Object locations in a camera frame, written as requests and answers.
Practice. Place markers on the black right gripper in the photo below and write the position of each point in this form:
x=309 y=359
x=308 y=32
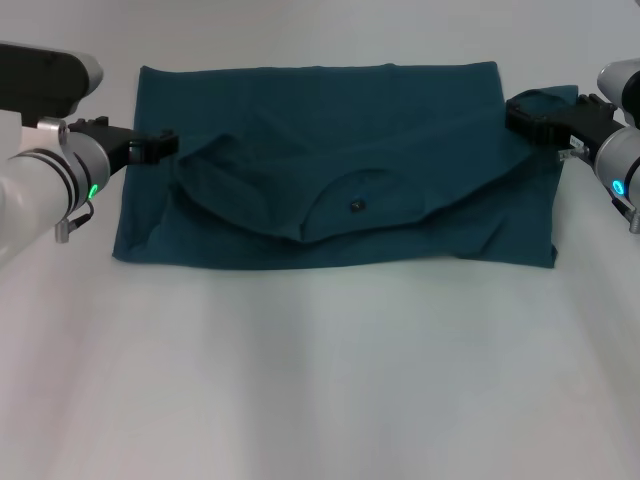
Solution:
x=587 y=125

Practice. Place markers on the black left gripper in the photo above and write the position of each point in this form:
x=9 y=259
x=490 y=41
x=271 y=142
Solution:
x=102 y=142

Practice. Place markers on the teal blue FREE t-shirt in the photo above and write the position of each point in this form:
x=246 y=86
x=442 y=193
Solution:
x=320 y=125

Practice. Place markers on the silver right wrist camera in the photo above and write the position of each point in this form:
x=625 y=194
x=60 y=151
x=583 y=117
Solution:
x=620 y=87

